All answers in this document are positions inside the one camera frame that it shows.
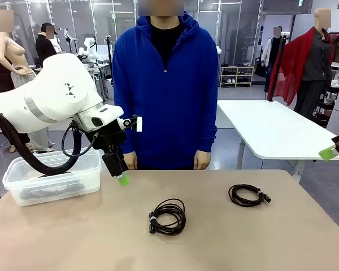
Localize background person light cardigan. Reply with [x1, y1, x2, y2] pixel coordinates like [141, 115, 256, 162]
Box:
[260, 27, 286, 93]

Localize bare beige mannequin grey trousers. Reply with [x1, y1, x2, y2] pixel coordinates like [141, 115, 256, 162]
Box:
[0, 10, 56, 153]

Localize long black USB extension cable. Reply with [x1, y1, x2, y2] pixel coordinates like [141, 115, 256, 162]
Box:
[148, 198, 186, 235]

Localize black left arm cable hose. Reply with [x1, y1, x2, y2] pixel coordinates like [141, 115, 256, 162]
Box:
[0, 111, 82, 176]

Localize person's right hand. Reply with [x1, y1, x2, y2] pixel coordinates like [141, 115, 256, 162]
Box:
[126, 151, 138, 171]

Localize small black USB cable coil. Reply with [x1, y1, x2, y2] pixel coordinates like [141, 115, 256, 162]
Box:
[228, 183, 272, 208]

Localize person's right forearm blue sleeve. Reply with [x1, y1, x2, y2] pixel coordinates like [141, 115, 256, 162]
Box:
[112, 98, 138, 155]

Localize person's left hand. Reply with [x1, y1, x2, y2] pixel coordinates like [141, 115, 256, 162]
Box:
[194, 150, 211, 171]

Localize white table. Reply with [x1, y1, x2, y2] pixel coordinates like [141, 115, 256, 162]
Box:
[218, 99, 339, 177]

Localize red shawl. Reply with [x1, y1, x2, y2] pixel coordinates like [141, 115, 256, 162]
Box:
[267, 27, 334, 107]

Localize dark storage shelf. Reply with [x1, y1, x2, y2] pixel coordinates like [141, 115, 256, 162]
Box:
[313, 63, 339, 128]

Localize man in black jacket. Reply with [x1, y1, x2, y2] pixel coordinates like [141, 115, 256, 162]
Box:
[35, 22, 60, 67]

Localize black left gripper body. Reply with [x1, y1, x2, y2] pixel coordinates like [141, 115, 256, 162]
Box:
[84, 124, 128, 155]

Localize black camera tripod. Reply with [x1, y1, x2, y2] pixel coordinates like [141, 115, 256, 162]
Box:
[105, 35, 116, 85]

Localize person in blue hoodie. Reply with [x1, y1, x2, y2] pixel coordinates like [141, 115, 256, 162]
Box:
[112, 0, 219, 171]

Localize person's left forearm blue sleeve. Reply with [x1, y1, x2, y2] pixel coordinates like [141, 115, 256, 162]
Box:
[196, 107, 219, 155]

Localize clear plastic storage box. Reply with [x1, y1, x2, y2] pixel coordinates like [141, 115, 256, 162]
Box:
[2, 146, 102, 207]

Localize mannequin in grey shirt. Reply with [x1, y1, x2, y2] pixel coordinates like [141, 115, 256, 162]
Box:
[293, 8, 336, 119]

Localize wooden shoe rack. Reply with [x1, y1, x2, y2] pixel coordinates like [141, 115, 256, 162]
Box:
[219, 65, 255, 88]

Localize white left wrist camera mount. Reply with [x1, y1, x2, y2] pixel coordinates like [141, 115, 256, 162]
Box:
[123, 115, 144, 133]

